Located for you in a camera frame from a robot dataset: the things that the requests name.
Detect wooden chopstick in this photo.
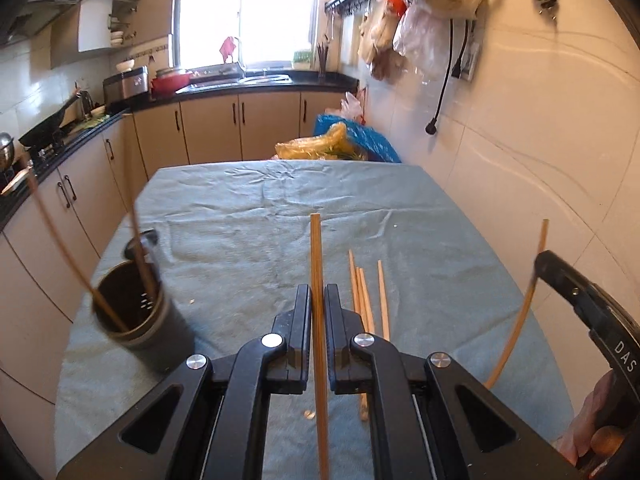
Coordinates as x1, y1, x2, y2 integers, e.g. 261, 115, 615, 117
484, 218, 550, 390
310, 214, 330, 480
378, 260, 390, 341
18, 154, 127, 332

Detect lower kitchen cabinets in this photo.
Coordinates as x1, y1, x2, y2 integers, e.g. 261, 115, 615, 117
1, 120, 337, 479

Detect person's right hand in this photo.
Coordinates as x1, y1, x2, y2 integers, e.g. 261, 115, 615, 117
553, 370, 625, 466

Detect black utensil holder cup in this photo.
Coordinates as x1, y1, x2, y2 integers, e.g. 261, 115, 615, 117
91, 261, 195, 374

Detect yellow plastic bag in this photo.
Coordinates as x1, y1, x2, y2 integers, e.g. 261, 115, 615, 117
274, 122, 368, 160

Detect blue plastic bag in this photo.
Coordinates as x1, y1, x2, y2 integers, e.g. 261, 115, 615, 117
314, 114, 402, 164

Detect red basin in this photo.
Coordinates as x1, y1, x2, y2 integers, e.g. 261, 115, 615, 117
151, 73, 191, 98

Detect silver rice cooker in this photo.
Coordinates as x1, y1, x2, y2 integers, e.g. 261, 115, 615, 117
103, 66, 150, 106

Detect pink cloth on faucet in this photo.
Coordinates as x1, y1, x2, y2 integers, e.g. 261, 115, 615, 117
219, 36, 238, 64

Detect black wok pan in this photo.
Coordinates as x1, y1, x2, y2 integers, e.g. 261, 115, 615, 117
18, 93, 79, 150

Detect hanging plastic bags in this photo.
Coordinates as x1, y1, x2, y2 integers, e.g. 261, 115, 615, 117
358, 0, 483, 84

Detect steel pot with lid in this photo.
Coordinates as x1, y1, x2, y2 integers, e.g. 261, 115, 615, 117
0, 132, 15, 172

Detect window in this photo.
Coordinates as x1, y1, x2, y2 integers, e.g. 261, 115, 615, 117
176, 0, 318, 68

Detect range hood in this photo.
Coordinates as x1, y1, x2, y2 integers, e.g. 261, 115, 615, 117
1, 0, 84, 47

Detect black power cable with plug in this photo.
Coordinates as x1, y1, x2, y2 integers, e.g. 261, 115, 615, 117
424, 18, 474, 137

